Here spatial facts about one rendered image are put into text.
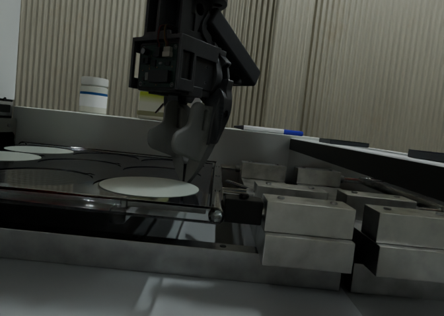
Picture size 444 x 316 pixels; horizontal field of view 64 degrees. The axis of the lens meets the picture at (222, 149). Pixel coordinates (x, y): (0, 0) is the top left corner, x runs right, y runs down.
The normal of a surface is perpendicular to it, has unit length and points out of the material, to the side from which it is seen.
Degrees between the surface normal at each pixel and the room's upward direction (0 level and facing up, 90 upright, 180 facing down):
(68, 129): 90
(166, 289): 0
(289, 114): 90
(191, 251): 90
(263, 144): 90
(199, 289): 0
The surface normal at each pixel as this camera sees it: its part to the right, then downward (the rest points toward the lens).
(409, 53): 0.00, 0.07
